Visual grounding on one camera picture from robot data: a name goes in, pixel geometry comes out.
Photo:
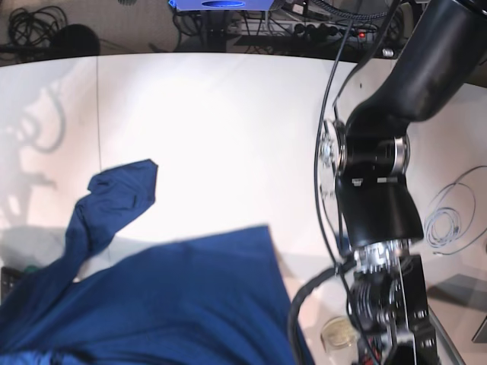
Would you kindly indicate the dark blue t-shirt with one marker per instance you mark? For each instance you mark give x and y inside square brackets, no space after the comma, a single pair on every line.
[218,299]

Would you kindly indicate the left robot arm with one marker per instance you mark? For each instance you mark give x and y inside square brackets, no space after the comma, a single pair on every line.
[369,154]

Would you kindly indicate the clear glass jar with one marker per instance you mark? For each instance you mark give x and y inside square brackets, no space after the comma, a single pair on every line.
[338,333]

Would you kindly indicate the blue box with hole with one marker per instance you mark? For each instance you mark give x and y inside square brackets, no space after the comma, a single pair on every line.
[220,5]

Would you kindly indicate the black computer keyboard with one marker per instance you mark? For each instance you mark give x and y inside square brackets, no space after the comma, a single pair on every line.
[9,278]

